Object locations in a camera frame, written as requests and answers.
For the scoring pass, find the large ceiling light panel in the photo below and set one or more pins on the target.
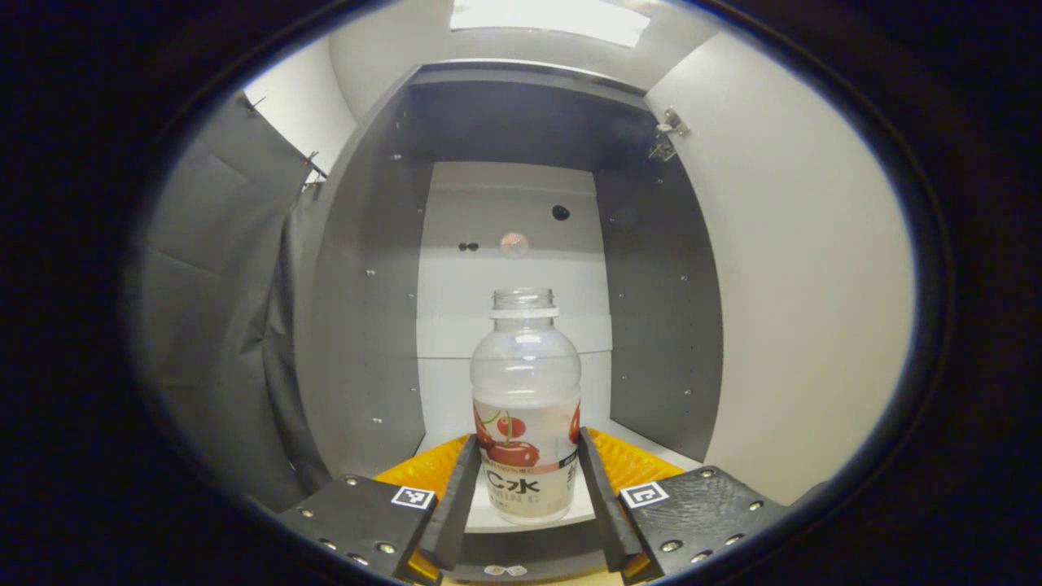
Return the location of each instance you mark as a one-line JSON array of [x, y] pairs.
[[553, 20]]

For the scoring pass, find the metal door hinge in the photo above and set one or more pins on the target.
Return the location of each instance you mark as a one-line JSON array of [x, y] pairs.
[[667, 130]]

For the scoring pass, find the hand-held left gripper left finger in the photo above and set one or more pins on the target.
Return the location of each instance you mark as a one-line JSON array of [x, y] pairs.
[[457, 513]]

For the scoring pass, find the clear plastic bottle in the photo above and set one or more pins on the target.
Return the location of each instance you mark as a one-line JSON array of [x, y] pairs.
[[525, 382]]

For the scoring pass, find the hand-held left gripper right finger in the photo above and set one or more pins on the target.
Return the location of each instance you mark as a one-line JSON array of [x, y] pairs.
[[602, 513]]

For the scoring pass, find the dark grey cabinet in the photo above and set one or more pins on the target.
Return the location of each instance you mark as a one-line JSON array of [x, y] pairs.
[[366, 325]]

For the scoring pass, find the black backdrop cloth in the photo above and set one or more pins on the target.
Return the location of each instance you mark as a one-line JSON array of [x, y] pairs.
[[212, 325]]

